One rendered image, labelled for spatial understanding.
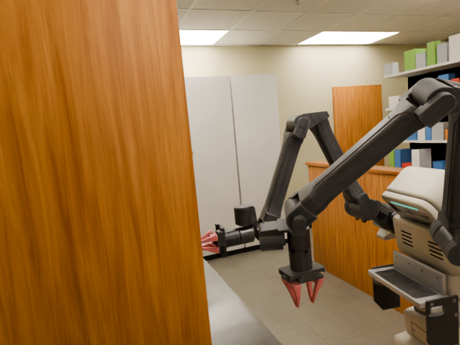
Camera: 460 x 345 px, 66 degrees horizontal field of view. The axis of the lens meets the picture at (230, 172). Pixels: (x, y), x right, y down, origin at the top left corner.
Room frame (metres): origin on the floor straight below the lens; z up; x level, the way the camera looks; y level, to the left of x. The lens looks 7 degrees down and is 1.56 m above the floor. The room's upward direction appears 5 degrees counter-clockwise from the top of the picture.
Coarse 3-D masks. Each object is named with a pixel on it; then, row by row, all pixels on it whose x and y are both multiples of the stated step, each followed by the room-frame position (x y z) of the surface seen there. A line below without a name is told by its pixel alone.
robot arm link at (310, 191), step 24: (408, 96) 0.76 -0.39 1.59; (384, 120) 0.75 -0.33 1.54; (408, 120) 0.72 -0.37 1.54; (432, 120) 0.69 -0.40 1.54; (360, 144) 0.76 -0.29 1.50; (384, 144) 0.74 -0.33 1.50; (336, 168) 0.78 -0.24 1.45; (360, 168) 0.77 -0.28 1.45; (312, 192) 0.80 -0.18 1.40; (336, 192) 0.79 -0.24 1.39; (288, 216) 0.81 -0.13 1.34; (312, 216) 0.81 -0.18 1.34
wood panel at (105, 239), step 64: (0, 0) 0.73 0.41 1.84; (64, 0) 0.77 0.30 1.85; (128, 0) 0.81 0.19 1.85; (0, 64) 0.72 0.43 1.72; (64, 64) 0.76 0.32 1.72; (128, 64) 0.80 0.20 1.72; (0, 128) 0.72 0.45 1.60; (64, 128) 0.75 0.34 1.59; (128, 128) 0.80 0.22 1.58; (0, 192) 0.71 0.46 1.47; (64, 192) 0.75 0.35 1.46; (128, 192) 0.79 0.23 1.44; (192, 192) 0.84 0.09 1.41; (0, 256) 0.70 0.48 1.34; (64, 256) 0.74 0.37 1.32; (128, 256) 0.79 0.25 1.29; (192, 256) 0.84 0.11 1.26; (0, 320) 0.70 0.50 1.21; (64, 320) 0.74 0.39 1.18; (128, 320) 0.78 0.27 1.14; (192, 320) 0.83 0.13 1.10
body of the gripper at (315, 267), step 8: (288, 248) 0.88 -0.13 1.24; (296, 256) 0.84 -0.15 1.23; (304, 256) 0.84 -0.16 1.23; (296, 264) 0.85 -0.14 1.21; (304, 264) 0.84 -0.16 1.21; (312, 264) 0.86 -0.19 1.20; (320, 264) 0.87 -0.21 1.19; (280, 272) 0.87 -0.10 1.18; (288, 272) 0.85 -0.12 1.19; (296, 272) 0.84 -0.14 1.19; (304, 272) 0.84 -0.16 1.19; (312, 272) 0.84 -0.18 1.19
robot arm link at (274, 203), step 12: (300, 120) 1.17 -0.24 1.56; (288, 132) 1.20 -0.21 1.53; (300, 132) 1.17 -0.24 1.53; (288, 144) 1.19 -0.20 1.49; (300, 144) 1.19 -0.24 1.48; (288, 156) 1.19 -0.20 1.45; (276, 168) 1.20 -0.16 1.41; (288, 168) 1.18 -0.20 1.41; (276, 180) 1.18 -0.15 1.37; (288, 180) 1.18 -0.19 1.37; (276, 192) 1.17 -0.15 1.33; (264, 204) 1.20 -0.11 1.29; (276, 204) 1.17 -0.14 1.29; (264, 216) 1.16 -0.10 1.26; (276, 216) 1.16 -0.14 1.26
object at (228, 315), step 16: (208, 272) 1.51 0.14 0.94; (208, 288) 1.35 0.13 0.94; (224, 288) 1.33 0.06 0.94; (208, 304) 1.22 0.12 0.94; (224, 304) 1.21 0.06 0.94; (240, 304) 1.20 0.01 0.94; (224, 320) 1.10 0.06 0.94; (240, 320) 1.09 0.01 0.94; (256, 320) 1.08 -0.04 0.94; (224, 336) 1.01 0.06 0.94; (240, 336) 1.00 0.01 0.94; (256, 336) 0.99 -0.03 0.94; (272, 336) 0.98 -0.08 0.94
